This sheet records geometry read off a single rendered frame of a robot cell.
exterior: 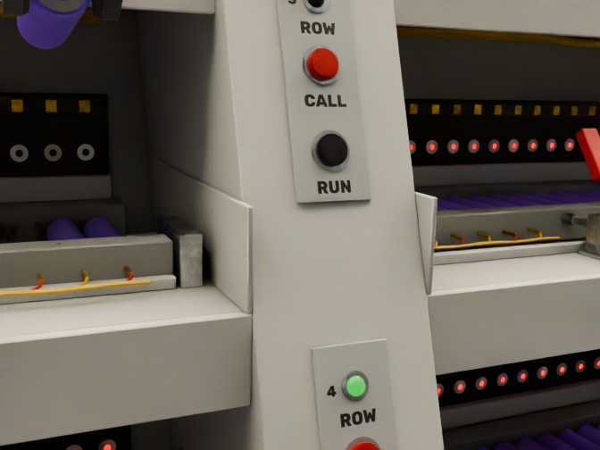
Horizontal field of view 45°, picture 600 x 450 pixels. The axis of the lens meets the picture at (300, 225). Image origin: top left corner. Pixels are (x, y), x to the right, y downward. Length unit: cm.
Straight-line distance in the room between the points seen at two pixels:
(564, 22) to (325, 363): 26
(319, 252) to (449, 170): 27
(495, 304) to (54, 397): 23
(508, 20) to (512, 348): 19
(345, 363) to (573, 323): 15
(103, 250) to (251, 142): 9
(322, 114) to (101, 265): 13
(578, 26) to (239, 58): 23
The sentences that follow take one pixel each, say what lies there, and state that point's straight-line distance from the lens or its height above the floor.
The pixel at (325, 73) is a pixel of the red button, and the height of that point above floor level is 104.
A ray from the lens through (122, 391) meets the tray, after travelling 33.
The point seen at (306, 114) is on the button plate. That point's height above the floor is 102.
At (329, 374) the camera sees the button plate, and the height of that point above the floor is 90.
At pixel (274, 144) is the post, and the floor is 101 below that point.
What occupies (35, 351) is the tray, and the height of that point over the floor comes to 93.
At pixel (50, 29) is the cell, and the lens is 25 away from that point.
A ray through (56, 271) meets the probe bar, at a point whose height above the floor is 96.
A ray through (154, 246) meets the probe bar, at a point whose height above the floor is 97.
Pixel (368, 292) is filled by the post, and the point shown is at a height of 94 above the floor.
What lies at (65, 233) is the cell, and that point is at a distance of 42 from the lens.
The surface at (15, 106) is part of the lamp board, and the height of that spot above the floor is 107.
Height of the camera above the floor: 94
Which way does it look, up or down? 5 degrees up
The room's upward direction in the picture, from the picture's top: 6 degrees counter-clockwise
